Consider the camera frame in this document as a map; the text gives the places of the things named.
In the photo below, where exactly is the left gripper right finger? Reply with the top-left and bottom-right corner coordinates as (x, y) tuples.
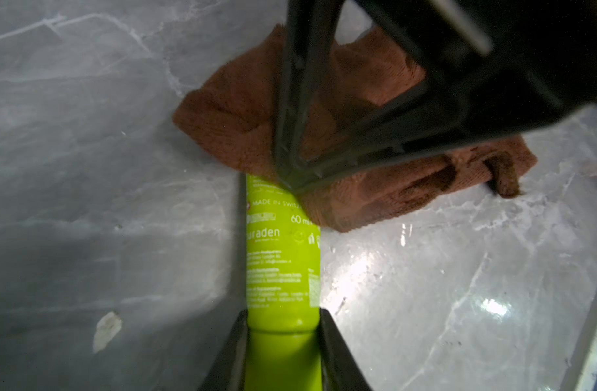
(317, 308), (373, 391)

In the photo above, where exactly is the green toothpaste tube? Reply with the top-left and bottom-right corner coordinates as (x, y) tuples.
(244, 175), (323, 390)

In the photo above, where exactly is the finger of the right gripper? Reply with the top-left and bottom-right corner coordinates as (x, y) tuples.
(273, 1), (343, 188)
(290, 78), (572, 194)

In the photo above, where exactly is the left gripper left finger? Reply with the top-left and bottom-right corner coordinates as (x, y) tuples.
(198, 310), (249, 391)

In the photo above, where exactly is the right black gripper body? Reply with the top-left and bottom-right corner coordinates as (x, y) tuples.
(361, 1), (597, 122)

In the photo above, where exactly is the brown cloth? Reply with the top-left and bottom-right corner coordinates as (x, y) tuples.
(173, 25), (537, 232)

